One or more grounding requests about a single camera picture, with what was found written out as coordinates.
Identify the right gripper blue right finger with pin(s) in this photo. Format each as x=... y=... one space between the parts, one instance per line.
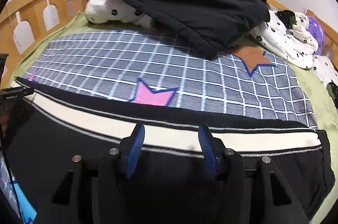
x=248 y=195

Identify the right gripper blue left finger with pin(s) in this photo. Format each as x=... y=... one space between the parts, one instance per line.
x=89 y=192

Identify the black striped sweatpants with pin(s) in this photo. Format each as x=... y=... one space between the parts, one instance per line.
x=41 y=133

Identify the green bed sheet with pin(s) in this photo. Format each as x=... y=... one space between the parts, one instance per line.
x=323 y=107

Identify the grey checked star blanket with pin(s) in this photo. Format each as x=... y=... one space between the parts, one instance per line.
x=116 y=67

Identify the white floral pillow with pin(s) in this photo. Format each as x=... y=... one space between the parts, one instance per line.
x=327 y=74

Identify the purple plush toy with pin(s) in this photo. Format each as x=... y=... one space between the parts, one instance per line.
x=317 y=32

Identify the black jacket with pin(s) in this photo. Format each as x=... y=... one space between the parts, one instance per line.
x=209 y=26

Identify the wooden bed frame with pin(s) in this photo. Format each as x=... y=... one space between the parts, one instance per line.
x=30 y=13

